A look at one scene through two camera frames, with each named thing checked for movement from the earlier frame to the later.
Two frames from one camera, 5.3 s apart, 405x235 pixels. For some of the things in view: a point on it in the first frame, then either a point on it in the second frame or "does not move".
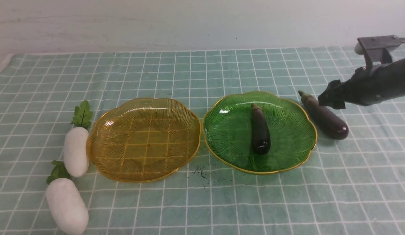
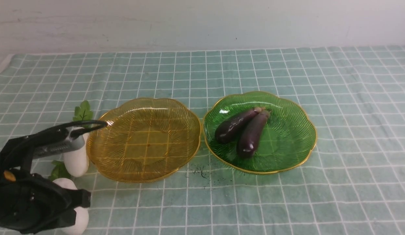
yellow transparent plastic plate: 143,140 does not move
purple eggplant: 325,119 to 228,129
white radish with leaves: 76,157 does not move
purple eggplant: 261,140 to 250,134
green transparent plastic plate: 226,132 does not move
